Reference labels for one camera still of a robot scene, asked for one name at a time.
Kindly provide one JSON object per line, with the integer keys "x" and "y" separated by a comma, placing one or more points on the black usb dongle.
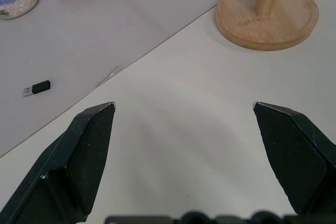
{"x": 37, "y": 87}

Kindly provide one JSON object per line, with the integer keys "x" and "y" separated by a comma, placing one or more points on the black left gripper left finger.
{"x": 78, "y": 161}

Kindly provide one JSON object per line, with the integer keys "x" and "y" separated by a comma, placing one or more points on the wooden stand with round base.
{"x": 265, "y": 22}

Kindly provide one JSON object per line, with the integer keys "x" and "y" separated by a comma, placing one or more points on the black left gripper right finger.
{"x": 296, "y": 161}

